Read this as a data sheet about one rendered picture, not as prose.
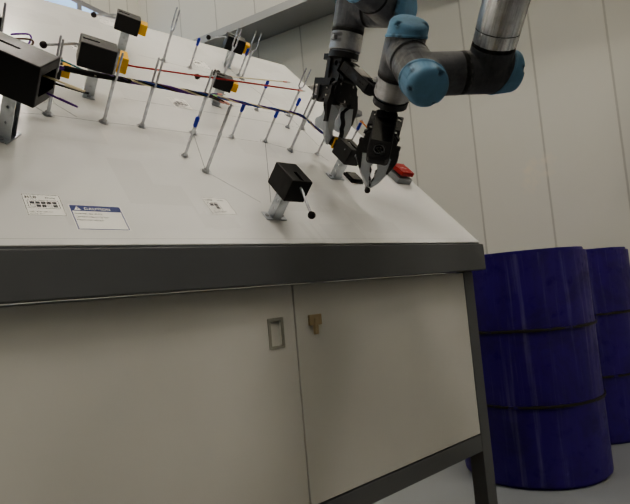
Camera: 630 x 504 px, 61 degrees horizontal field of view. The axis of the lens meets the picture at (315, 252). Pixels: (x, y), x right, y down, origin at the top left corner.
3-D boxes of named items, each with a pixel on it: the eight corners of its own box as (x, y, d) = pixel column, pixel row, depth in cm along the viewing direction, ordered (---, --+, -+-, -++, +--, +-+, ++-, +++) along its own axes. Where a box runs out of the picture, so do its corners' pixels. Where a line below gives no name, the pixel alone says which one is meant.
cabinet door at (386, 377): (483, 433, 130) (465, 272, 133) (314, 508, 94) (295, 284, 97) (474, 432, 132) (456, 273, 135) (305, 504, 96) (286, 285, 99)
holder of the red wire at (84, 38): (33, 74, 104) (42, 20, 99) (105, 93, 111) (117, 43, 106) (32, 85, 101) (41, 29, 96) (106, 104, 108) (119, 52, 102)
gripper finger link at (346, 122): (334, 144, 136) (337, 106, 133) (350, 146, 131) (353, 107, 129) (325, 144, 134) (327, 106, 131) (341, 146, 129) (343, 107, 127)
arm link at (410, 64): (475, 66, 88) (453, 38, 96) (410, 68, 86) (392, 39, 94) (464, 109, 94) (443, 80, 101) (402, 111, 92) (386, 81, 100)
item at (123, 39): (86, 34, 134) (93, -2, 129) (132, 50, 138) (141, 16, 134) (84, 40, 130) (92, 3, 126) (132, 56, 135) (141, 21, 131)
